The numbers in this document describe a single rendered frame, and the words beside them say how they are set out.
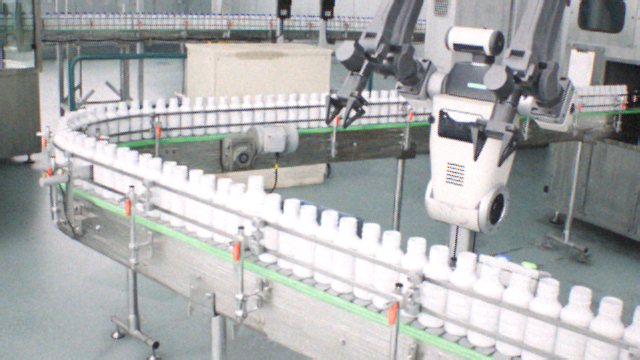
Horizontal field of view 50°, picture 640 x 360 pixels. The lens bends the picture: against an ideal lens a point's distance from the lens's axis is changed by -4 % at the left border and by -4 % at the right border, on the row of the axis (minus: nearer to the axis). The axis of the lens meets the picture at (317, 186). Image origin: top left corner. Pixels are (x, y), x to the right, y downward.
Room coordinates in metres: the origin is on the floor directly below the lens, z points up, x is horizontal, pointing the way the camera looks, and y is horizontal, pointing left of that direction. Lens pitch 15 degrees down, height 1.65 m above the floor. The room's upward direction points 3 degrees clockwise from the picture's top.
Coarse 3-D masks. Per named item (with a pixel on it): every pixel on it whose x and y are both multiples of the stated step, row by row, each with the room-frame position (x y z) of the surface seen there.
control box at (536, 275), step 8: (480, 256) 1.41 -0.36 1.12; (488, 256) 1.40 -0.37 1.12; (496, 256) 1.42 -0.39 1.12; (480, 264) 1.40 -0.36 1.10; (504, 264) 1.37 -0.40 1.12; (512, 264) 1.36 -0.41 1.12; (520, 264) 1.38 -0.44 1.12; (480, 272) 1.39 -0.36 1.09; (504, 272) 1.36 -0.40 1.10; (512, 272) 1.35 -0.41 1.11; (536, 272) 1.32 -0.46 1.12; (544, 272) 1.35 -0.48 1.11; (504, 280) 1.36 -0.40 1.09; (536, 280) 1.32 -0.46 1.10; (536, 288) 1.32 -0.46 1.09
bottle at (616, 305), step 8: (600, 304) 1.10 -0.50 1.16; (608, 304) 1.08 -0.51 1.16; (616, 304) 1.09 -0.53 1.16; (600, 312) 1.09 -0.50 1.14; (608, 312) 1.07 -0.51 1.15; (616, 312) 1.07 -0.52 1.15; (592, 320) 1.10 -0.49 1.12; (600, 320) 1.08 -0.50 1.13; (608, 320) 1.07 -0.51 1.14; (616, 320) 1.07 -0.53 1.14; (592, 328) 1.08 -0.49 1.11; (600, 328) 1.07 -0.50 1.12; (608, 328) 1.07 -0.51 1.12; (616, 328) 1.07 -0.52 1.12; (624, 328) 1.08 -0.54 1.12; (608, 336) 1.06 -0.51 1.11; (616, 336) 1.06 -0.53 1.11; (592, 344) 1.08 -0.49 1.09; (600, 344) 1.07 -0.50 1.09; (608, 344) 1.06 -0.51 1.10; (592, 352) 1.07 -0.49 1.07; (600, 352) 1.06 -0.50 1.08; (608, 352) 1.06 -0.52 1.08; (616, 352) 1.06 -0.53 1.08
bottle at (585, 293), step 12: (576, 288) 1.15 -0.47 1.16; (576, 300) 1.12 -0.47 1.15; (588, 300) 1.12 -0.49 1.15; (564, 312) 1.13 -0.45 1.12; (576, 312) 1.12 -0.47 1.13; (588, 312) 1.12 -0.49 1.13; (576, 324) 1.11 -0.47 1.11; (588, 324) 1.11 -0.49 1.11; (564, 336) 1.12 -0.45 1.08; (576, 336) 1.11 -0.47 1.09; (564, 348) 1.11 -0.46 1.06; (576, 348) 1.10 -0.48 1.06
